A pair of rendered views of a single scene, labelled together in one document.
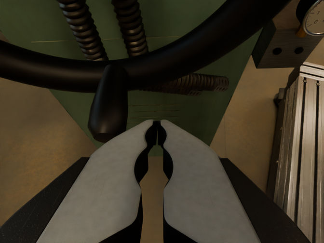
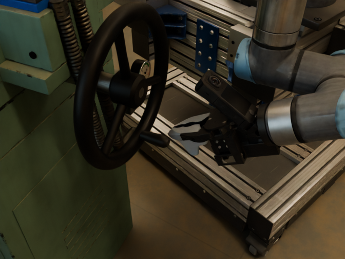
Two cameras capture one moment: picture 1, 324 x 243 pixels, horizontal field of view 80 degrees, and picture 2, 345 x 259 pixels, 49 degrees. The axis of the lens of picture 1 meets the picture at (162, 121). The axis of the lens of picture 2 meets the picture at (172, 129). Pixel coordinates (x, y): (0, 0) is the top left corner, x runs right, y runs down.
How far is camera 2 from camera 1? 0.66 m
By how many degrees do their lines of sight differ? 45
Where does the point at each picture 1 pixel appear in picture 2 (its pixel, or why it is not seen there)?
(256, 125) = (133, 168)
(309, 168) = not seen: hidden behind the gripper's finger
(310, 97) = not seen: hidden behind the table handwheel
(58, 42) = (30, 193)
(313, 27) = not seen: hidden behind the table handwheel
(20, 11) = (10, 187)
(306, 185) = (204, 158)
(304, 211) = (218, 169)
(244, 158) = (156, 197)
